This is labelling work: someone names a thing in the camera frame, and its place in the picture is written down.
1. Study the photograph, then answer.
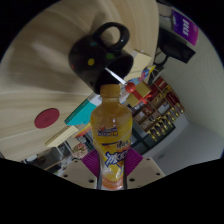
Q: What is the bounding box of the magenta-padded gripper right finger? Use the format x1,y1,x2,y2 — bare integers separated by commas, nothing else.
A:
123,147,166,190

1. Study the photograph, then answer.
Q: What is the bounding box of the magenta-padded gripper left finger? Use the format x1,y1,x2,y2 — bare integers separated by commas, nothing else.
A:
61,148,102,190

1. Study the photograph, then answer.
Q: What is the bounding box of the yellow-capped orange drink bottle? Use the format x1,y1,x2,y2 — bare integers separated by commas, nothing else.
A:
90,83,134,192

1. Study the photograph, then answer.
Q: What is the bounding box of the pink flower bouquet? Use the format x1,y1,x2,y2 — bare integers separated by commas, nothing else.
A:
71,142,90,160

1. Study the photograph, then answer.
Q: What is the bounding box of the pale yellow envelope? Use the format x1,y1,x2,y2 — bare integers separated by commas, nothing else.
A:
44,124,80,148

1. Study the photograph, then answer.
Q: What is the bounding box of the wooden shelf unit with trophies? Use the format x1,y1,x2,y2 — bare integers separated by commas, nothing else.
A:
132,76,186,144

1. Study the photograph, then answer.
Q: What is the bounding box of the teal book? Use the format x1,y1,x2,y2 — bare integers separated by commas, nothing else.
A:
64,94,101,127

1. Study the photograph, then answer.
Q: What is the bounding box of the flat round red coaster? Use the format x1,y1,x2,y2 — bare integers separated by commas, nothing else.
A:
33,107,61,130

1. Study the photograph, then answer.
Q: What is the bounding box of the yellow gift box red ribbon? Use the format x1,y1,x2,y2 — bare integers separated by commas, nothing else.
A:
126,80,153,108

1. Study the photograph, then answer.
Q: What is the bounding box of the red-ball stirrer stick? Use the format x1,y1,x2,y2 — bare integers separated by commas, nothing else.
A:
104,67,138,94

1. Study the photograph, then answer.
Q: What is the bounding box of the blue printed magazine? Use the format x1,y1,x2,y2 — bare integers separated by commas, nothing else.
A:
139,66,157,84

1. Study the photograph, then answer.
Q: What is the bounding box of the tan notepad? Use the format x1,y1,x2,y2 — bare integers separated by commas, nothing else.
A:
128,49,153,81

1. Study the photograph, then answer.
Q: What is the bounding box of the black mug with coloured dots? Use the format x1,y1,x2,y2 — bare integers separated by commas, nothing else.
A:
68,21,134,95

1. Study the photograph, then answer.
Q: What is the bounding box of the purple sign board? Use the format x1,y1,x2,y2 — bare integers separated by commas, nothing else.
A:
171,9,200,47

